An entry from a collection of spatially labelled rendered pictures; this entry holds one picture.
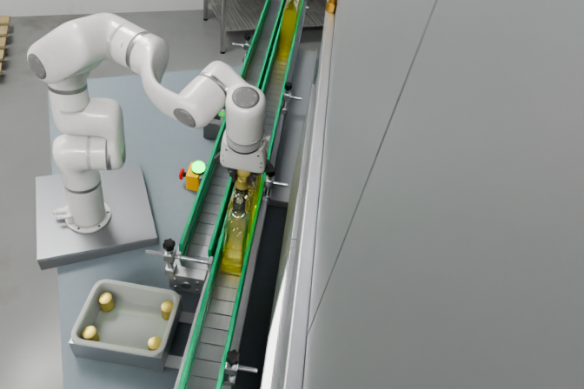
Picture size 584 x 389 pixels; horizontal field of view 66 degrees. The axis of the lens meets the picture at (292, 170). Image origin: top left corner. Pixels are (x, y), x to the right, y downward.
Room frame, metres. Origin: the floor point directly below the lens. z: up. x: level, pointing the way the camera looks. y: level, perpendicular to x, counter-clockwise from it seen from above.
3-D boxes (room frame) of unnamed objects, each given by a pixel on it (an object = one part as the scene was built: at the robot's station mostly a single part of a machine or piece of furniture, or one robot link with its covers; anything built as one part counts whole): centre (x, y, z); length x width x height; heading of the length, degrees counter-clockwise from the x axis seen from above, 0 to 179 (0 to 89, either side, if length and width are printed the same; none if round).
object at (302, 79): (1.40, 0.03, 0.84); 0.95 x 0.09 x 0.11; 2
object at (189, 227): (1.51, 0.27, 0.93); 1.75 x 0.01 x 0.08; 2
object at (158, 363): (0.49, 0.30, 0.79); 0.27 x 0.17 x 0.08; 92
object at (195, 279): (0.61, 0.21, 0.85); 0.09 x 0.04 x 0.07; 92
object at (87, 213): (0.77, 0.58, 0.87); 0.16 x 0.13 x 0.15; 118
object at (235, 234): (0.67, 0.10, 0.99); 0.06 x 0.06 x 0.21; 2
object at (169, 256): (0.61, 0.23, 0.95); 0.17 x 0.03 x 0.12; 92
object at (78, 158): (0.79, 0.55, 1.03); 0.13 x 0.10 x 0.16; 109
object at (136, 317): (0.49, 0.32, 0.80); 0.22 x 0.17 x 0.09; 92
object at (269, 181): (0.92, 0.04, 0.94); 0.07 x 0.04 x 0.13; 92
